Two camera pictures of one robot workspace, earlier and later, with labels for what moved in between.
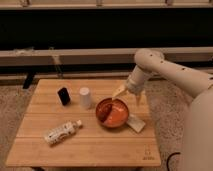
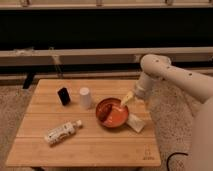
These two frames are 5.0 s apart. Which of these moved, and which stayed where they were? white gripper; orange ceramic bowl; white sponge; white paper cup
Moved: white gripper
Stayed: white paper cup; orange ceramic bowl; white sponge
